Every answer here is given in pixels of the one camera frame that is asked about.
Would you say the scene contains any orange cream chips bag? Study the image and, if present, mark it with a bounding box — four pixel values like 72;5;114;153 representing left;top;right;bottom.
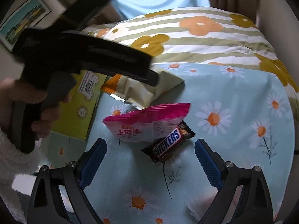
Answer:
100;65;184;109

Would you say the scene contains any snickers bar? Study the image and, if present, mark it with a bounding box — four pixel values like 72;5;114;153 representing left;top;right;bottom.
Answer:
141;121;195;163

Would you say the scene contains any pink snack bag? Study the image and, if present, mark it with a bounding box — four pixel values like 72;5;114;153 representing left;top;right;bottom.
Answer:
103;103;191;143

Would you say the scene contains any person's left hand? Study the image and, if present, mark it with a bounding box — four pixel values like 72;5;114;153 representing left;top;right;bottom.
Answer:
1;78;61;138

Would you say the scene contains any framed landscape picture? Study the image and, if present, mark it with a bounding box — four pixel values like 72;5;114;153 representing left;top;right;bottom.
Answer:
1;0;51;51

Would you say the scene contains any yellow-green cardboard box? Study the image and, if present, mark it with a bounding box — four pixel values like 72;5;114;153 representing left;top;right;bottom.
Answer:
52;70;107;141

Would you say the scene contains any daisy print blue cloth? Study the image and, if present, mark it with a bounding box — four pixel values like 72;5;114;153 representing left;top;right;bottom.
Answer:
41;64;295;223

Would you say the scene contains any floral striped duvet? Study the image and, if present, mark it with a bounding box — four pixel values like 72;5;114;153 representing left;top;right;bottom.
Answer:
84;7;298;117

